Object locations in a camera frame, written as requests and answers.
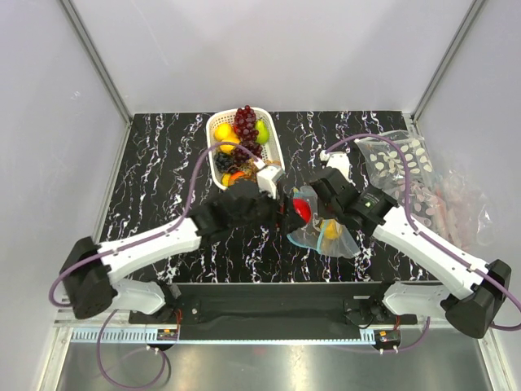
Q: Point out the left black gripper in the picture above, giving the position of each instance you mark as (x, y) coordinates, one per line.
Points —
(284, 219)

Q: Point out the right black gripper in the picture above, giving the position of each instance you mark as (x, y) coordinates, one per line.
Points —
(322, 211)

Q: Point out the yellow pear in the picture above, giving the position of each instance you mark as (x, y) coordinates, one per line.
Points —
(331, 229)

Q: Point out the red apple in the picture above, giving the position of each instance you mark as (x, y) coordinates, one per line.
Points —
(303, 209)

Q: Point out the clear zip top bag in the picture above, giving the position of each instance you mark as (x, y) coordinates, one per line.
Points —
(309, 236)

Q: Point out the red grape bunch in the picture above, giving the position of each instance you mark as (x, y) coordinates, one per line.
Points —
(245, 128)

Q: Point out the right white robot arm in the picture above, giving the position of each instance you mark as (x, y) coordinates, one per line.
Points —
(468, 292)

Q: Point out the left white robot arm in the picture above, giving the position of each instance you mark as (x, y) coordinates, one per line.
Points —
(95, 276)

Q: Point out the bag of white slices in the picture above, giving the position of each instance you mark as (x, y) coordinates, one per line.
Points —
(384, 165)

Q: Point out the bag of pink slices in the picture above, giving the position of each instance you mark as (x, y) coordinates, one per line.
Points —
(426, 207)

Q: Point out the crumpled clear plastic bag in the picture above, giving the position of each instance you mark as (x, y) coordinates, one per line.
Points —
(467, 218)

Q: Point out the orange fruit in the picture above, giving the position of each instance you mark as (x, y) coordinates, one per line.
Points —
(235, 177)

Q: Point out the dark purple grape bunch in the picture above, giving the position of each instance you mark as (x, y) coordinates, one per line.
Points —
(223, 162)

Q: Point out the yellow lemon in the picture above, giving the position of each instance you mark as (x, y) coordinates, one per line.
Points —
(228, 145)

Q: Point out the white perforated plastic basket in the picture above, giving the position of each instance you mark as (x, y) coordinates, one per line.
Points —
(271, 151)

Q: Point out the green pear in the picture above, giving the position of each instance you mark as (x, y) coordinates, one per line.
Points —
(262, 132)

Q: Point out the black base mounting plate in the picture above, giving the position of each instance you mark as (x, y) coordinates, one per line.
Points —
(327, 303)

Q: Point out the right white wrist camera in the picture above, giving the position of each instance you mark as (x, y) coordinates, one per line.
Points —
(337, 160)

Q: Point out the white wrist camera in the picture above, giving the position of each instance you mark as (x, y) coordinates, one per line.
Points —
(337, 160)
(267, 180)

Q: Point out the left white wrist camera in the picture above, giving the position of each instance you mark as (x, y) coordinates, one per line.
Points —
(267, 180)

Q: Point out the aluminium frame rail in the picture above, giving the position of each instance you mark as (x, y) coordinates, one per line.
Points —
(469, 317)

